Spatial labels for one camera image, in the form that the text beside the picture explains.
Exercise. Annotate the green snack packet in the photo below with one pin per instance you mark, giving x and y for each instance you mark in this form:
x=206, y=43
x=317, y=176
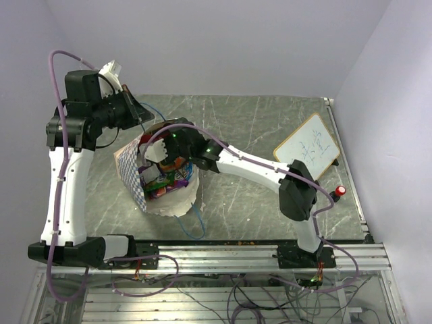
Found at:
x=160, y=182

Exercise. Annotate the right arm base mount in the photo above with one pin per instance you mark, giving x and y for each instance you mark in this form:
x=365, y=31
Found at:
x=290, y=256

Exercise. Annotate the checkered paper bag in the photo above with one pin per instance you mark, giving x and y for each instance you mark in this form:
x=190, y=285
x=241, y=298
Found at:
x=161, y=189

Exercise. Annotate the orange snack packet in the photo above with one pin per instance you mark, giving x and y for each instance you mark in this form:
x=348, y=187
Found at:
x=176, y=164

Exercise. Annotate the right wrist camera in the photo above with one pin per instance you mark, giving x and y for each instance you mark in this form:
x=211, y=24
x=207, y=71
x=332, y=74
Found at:
x=156, y=151

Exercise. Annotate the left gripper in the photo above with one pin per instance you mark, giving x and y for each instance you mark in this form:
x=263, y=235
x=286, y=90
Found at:
x=136, y=113

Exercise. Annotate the aluminium rail frame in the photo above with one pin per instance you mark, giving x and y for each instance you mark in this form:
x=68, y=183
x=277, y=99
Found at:
x=229, y=276

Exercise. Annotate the red emergency stop button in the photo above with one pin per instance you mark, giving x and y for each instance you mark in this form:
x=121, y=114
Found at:
x=338, y=193

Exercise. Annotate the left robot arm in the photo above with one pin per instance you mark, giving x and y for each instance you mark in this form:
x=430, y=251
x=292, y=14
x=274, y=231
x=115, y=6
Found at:
x=94, y=101

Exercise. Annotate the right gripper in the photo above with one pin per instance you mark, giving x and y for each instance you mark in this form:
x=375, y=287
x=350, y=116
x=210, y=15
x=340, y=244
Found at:
x=171, y=155

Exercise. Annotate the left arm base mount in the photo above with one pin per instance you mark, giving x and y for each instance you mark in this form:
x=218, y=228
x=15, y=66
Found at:
x=144, y=255

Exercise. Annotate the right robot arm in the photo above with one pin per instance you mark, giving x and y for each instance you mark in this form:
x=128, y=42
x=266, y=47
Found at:
x=293, y=183

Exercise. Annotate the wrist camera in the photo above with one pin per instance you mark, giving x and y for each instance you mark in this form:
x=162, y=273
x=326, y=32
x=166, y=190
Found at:
x=156, y=151
x=110, y=84

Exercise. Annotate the purple chocolate pack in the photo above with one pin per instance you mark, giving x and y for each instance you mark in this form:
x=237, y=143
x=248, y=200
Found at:
x=176, y=184

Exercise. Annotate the small whiteboard yellow frame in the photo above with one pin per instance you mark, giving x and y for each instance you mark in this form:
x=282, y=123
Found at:
x=312, y=144

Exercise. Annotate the purple snack pack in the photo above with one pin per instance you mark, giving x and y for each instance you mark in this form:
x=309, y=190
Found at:
x=148, y=173

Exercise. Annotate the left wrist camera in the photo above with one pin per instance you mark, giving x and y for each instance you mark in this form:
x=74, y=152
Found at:
x=110, y=84

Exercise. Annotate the pink crisps bag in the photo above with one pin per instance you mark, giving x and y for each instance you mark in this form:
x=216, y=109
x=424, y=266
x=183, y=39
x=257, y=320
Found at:
x=144, y=139

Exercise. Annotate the blue snack packet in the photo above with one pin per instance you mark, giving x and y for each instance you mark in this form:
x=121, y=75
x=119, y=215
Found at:
x=184, y=172

